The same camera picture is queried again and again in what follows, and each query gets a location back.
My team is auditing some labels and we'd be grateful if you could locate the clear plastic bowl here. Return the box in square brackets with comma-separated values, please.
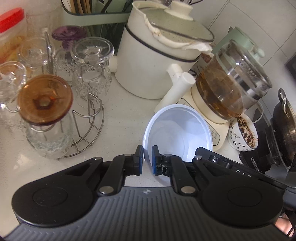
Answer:
[142, 103, 213, 187]

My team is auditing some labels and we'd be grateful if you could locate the person's right hand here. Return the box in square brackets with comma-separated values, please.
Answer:
[275, 213, 295, 237]

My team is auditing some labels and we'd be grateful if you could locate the black induction cooker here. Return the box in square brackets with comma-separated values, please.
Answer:
[239, 120, 296, 186]

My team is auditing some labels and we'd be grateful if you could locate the floral bowl with tea leaves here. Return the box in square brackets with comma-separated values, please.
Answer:
[227, 113, 258, 152]

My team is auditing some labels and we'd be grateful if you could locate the cream kettle base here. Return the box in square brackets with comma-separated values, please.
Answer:
[177, 90, 229, 152]

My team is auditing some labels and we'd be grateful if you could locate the dark wok with lid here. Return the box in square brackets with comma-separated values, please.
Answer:
[265, 88, 295, 170]

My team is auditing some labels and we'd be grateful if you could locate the amber base glass cup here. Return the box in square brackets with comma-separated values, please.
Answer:
[17, 74, 73, 159]

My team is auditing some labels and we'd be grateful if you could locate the glass tea kettle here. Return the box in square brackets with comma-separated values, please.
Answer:
[191, 40, 272, 124]

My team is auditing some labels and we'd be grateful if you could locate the clear glass cup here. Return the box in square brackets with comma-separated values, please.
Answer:
[71, 37, 114, 110]

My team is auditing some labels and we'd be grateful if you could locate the white pot with lid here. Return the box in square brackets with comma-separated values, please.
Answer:
[114, 1, 215, 99]

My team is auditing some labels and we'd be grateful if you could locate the purple base glass cup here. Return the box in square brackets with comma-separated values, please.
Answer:
[52, 26, 87, 82]

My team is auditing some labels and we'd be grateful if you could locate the green utensil holder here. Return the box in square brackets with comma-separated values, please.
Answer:
[61, 1, 133, 52]

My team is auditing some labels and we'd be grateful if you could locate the chopsticks bundle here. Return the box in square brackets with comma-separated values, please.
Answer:
[61, 0, 93, 15]

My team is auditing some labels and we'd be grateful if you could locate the red lid plastic jar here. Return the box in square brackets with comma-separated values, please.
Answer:
[1, 8, 27, 64]

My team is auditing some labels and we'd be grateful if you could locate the wire glass rack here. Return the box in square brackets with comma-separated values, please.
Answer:
[30, 31, 105, 160]

